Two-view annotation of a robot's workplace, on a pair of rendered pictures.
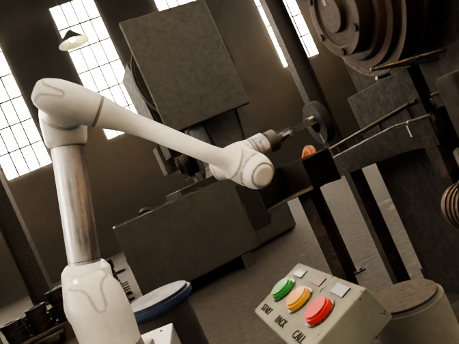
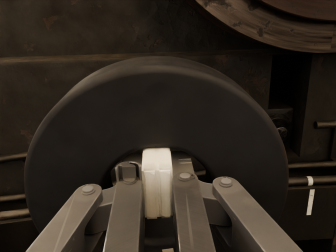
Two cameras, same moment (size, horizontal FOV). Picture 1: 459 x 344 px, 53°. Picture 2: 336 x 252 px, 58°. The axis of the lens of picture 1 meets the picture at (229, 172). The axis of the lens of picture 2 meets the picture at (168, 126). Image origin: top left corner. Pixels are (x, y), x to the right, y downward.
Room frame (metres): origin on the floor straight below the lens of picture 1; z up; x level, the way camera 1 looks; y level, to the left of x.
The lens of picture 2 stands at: (1.57, -0.19, 0.92)
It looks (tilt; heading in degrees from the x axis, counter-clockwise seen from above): 19 degrees down; 279
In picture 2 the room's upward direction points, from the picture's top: 2 degrees counter-clockwise
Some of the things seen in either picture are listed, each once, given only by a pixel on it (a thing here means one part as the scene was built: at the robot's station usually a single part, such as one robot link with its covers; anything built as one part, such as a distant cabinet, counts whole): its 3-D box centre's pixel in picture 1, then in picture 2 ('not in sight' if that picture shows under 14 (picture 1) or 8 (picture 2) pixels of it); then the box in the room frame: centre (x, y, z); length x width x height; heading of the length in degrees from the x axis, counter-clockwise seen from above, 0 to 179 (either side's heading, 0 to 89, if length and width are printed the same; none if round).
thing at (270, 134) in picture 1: (277, 138); not in sight; (1.57, -0.20, 0.83); 0.09 x 0.08 x 0.07; 101
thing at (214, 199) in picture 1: (184, 238); not in sight; (4.01, 0.60, 0.39); 1.03 x 0.83 x 0.79; 105
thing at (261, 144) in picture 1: (259, 147); not in sight; (1.56, -0.13, 0.83); 0.09 x 0.06 x 0.09; 11
